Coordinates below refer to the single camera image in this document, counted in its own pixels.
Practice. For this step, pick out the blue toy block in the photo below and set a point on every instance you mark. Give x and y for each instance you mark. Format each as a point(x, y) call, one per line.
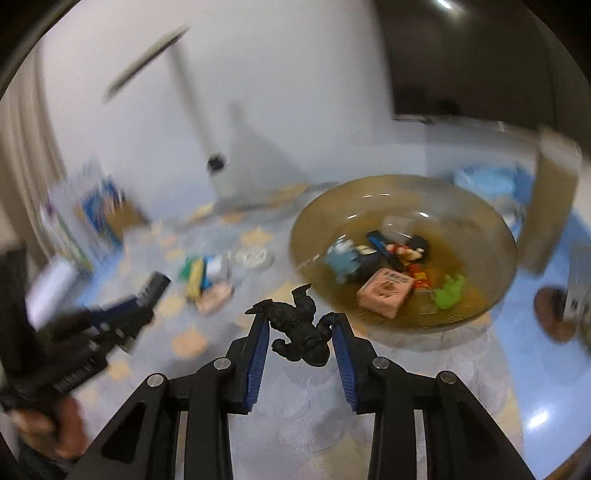
point(214, 267)

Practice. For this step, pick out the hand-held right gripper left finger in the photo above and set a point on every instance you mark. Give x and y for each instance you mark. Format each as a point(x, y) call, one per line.
point(258, 364)

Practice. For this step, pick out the brown round coaster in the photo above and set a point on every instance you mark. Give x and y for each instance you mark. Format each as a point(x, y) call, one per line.
point(551, 316)

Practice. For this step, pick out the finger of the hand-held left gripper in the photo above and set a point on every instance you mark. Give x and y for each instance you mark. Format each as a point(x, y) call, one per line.
point(124, 330)
point(154, 286)

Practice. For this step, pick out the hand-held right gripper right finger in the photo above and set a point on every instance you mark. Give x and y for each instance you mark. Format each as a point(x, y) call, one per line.
point(344, 364)

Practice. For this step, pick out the black toy figure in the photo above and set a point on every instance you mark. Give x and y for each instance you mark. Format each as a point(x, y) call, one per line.
point(300, 332)

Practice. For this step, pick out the yellow toy block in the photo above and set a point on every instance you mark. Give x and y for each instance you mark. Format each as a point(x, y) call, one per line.
point(196, 279)

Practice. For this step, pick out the brown cardboard box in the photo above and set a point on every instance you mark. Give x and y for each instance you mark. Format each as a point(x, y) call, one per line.
point(551, 203)

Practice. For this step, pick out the small black block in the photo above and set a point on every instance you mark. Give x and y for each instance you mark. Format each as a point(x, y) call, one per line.
point(420, 243)

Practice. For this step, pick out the grey striped object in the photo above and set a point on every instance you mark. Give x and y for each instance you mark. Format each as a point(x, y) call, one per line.
point(577, 286)

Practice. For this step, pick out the white spiral bound calendar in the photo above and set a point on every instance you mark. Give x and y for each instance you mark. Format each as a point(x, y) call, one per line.
point(62, 198)

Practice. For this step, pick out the grey rod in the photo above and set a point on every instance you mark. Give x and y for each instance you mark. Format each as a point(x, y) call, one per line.
point(147, 60)

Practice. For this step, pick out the small red yellow piece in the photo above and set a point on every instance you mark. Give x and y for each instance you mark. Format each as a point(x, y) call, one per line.
point(421, 278)

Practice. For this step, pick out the pink small box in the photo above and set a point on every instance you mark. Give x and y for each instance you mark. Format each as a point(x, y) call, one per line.
point(383, 290)

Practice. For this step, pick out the brown glass bowl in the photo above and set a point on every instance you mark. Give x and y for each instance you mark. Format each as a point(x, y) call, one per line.
point(480, 258)

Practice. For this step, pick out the small black round fixture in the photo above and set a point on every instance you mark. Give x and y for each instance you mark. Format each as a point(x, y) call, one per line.
point(215, 162)

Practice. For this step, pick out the blue toy figure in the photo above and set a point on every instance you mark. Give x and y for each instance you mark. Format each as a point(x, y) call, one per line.
point(344, 258)

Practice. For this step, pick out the light blue cloth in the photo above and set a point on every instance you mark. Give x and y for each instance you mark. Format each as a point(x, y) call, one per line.
point(485, 180)

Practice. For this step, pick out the green toy block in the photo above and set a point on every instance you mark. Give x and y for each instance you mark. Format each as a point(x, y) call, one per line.
point(186, 268)

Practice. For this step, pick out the beige curtain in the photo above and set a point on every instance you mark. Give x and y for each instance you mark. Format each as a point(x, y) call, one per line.
point(25, 161)

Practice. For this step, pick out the dark blue stick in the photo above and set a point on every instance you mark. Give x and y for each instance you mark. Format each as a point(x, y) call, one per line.
point(378, 242)

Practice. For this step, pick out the lime green toy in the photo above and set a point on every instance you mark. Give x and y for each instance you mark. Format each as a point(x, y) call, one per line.
point(448, 293)

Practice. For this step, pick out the pink eraser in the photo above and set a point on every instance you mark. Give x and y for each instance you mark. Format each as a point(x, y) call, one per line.
point(214, 297)

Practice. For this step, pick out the grey and orange patterned mat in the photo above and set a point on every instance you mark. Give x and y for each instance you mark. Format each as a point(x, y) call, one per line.
point(295, 415)

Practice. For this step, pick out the red and white toy figure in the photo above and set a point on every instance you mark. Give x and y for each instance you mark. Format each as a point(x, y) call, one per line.
point(404, 251)

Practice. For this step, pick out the person's left hand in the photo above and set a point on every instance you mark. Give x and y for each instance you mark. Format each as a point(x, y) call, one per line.
point(69, 424)

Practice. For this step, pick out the person's left forearm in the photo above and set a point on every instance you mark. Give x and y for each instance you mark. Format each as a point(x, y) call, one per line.
point(44, 466)

